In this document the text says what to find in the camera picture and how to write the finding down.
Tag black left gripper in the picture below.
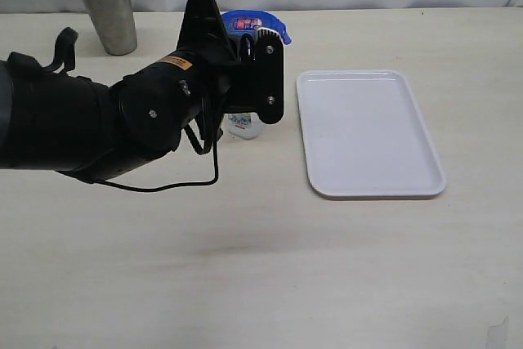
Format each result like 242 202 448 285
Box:
203 26 284 124

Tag clear tall plastic container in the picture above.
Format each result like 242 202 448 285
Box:
226 113 266 140

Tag blue snap-lock lid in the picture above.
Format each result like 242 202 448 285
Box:
221 9 292 45

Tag stainless steel tumbler cup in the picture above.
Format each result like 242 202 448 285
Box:
82 0 137 56

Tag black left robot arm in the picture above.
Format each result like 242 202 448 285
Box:
1 32 284 184

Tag white rectangular plastic tray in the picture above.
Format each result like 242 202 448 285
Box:
296 69 447 199

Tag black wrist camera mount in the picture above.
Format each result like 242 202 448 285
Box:
177 0 231 50

